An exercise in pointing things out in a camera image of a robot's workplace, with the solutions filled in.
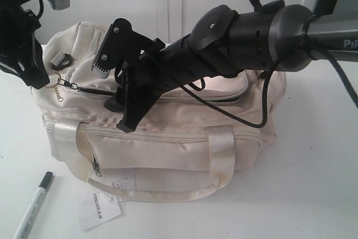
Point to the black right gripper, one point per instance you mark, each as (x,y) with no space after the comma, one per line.
(146,78)

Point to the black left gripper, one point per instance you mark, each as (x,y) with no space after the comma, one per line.
(21,53)

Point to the cream fabric duffel bag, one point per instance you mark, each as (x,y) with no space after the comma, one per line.
(181,151)

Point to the white marker black cap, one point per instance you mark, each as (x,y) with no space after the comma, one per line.
(28,219)

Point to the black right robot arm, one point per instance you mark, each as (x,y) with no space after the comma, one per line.
(274,37)

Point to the white paper hang tag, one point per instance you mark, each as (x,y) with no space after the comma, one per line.
(95,208)

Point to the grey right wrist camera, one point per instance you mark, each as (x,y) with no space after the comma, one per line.
(121,44)

